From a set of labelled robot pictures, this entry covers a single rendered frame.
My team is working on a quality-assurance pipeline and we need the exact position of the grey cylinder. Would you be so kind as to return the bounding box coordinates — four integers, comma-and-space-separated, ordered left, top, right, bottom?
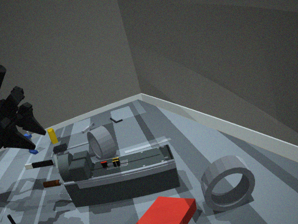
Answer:
201, 155, 255, 211
87, 126, 116, 161

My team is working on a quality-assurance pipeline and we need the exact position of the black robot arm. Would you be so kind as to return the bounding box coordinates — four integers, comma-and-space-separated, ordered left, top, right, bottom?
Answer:
0, 65, 25, 118

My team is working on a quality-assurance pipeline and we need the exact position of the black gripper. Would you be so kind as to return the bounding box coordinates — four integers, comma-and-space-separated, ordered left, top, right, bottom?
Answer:
0, 102, 46, 150

